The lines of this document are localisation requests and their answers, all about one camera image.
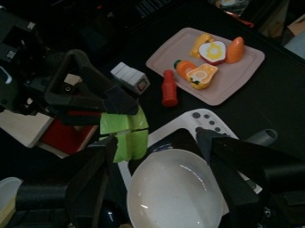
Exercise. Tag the yellow toy banana piece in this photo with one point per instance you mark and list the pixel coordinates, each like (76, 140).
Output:
(199, 44)

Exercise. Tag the black ribbed device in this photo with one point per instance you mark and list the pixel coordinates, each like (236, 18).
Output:
(152, 7)

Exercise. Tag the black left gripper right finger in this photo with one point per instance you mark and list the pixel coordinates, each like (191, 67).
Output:
(242, 169)

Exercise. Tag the pink plastic cutting board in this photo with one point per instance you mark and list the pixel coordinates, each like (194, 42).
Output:
(234, 80)

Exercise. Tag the red toy bottle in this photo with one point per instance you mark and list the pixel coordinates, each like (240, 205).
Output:
(168, 90)

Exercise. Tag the white plastic container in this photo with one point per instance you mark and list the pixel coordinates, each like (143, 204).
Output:
(8, 196)

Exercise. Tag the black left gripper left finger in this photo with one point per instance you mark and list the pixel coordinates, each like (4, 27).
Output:
(88, 184)

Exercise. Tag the white round bowl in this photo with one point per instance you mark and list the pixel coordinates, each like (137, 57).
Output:
(174, 190)

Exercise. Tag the orange toy carrot green top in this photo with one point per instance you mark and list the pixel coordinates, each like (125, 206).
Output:
(183, 67)

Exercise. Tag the white toy carton block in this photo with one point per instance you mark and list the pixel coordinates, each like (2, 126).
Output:
(129, 77)

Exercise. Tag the yellow toy pepper half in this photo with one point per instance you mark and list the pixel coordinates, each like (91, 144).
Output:
(202, 76)

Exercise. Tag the orange toy fruit piece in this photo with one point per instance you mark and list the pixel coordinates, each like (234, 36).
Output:
(235, 50)

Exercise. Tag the triangular finger of the black right gripper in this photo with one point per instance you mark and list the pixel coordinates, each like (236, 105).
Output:
(79, 119)
(115, 99)

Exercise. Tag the wooden toy box red inside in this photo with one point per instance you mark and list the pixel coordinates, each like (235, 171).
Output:
(22, 129)

